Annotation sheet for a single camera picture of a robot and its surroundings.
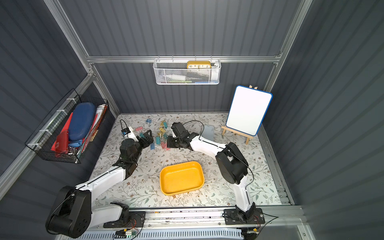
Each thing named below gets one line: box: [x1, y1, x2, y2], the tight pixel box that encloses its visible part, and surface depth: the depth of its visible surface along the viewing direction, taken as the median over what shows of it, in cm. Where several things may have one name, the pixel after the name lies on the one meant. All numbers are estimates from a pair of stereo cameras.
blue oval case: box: [68, 102, 97, 141], surface depth 75 cm
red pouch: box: [50, 123, 70, 154], surface depth 66 cm
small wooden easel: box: [221, 126, 254, 145], surface depth 102 cm
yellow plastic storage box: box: [159, 161, 205, 196], surface depth 89 cm
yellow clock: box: [186, 60, 212, 69], surface depth 90 cm
